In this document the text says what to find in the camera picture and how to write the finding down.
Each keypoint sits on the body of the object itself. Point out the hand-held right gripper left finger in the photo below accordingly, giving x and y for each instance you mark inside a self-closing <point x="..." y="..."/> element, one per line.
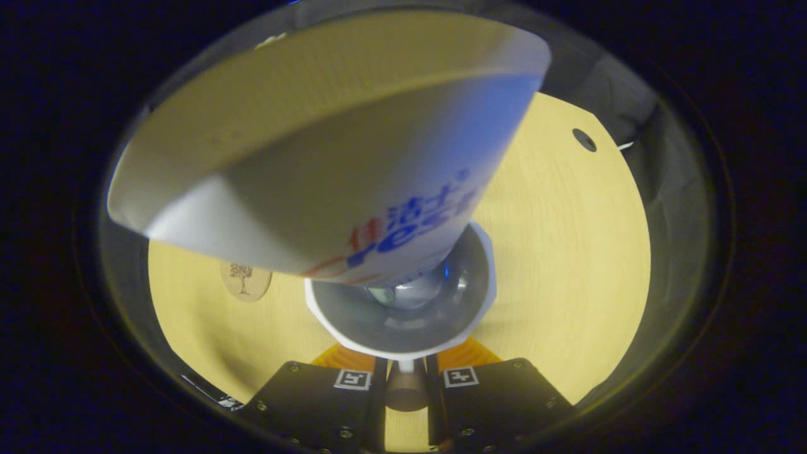
<point x="378" y="410"/>

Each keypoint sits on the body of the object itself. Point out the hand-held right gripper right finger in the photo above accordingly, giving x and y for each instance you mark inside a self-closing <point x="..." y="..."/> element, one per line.
<point x="434" y="410"/>

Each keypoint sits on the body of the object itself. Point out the round wooden coaster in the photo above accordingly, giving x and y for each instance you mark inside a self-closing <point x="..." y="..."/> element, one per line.
<point x="249" y="287"/>

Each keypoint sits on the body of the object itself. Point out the white toothpaste tube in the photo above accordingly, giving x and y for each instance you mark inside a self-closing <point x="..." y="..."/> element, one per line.
<point x="315" y="157"/>

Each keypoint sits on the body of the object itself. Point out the light wooden desktop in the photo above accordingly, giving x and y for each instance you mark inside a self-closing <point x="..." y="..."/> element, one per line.
<point x="567" y="252"/>

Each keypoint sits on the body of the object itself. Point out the black backdrop cloth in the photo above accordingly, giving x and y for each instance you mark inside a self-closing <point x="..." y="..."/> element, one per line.
<point x="668" y="189"/>

